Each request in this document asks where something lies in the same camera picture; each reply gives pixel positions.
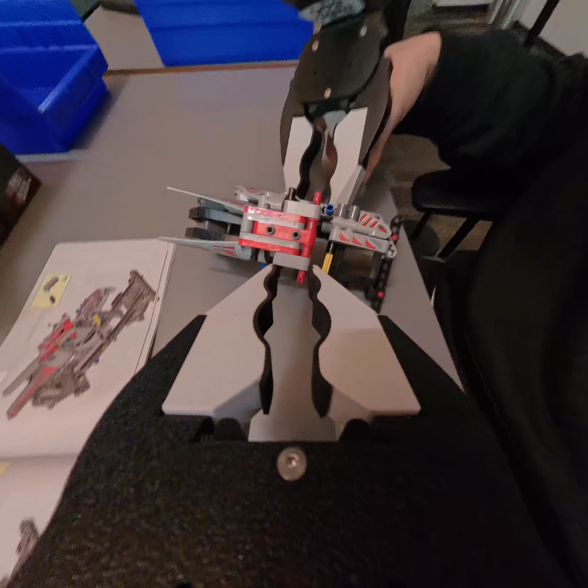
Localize grey desk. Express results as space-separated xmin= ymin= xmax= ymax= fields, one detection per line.
xmin=0 ymin=64 xmax=465 ymax=460

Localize toy building instruction booklet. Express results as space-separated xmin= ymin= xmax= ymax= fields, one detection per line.
xmin=0 ymin=239 xmax=176 ymax=588

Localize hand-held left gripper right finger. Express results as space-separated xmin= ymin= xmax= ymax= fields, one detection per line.
xmin=309 ymin=265 xmax=421 ymax=421

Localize black chair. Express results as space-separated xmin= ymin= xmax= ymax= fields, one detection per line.
xmin=410 ymin=172 xmax=499 ymax=263

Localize black printed cardboard box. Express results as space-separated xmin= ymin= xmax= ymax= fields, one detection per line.
xmin=0 ymin=144 xmax=43 ymax=247

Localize blue storage bin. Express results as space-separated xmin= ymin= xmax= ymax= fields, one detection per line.
xmin=0 ymin=0 xmax=112 ymax=158
xmin=133 ymin=0 xmax=315 ymax=68

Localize black metal leg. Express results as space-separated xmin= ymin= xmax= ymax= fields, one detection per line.
xmin=524 ymin=0 xmax=562 ymax=47

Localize person's black clothed body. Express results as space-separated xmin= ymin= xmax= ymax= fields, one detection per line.
xmin=432 ymin=53 xmax=588 ymax=588

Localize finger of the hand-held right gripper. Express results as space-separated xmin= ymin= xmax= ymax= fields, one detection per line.
xmin=281 ymin=116 xmax=323 ymax=199
xmin=319 ymin=108 xmax=369 ymax=205

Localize grey red toy brick model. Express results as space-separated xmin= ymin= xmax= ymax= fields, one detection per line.
xmin=158 ymin=186 xmax=400 ymax=314

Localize person's right hand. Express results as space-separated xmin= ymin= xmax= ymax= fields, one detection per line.
xmin=364 ymin=31 xmax=443 ymax=184

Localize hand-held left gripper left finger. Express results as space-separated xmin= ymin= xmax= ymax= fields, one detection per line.
xmin=162 ymin=265 xmax=282 ymax=421

